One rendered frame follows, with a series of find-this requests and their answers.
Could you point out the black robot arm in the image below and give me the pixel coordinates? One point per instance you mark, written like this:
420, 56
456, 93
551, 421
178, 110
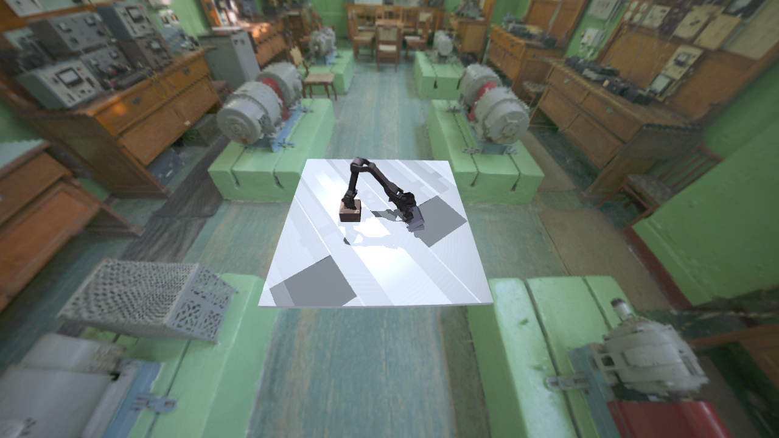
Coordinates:
390, 188

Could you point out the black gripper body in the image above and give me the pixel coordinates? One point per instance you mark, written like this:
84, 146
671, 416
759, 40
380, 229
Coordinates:
408, 215

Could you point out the dark grey sloped panel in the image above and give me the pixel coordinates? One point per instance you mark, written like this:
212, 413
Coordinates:
417, 223

